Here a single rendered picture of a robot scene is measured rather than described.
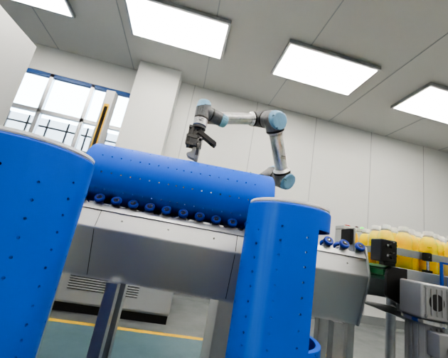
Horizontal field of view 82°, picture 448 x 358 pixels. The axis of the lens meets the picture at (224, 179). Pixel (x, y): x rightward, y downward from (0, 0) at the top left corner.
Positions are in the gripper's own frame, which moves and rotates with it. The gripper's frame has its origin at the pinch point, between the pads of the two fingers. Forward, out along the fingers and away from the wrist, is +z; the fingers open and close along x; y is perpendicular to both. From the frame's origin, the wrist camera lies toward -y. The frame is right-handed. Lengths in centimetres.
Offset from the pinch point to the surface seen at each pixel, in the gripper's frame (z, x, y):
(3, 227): 42, 67, 32
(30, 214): 38, 65, 29
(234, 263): 44, 13, -26
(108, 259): 52, 10, 27
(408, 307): 48, 30, -90
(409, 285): 40, 30, -90
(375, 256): 31, 21, -83
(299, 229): 29, 51, -38
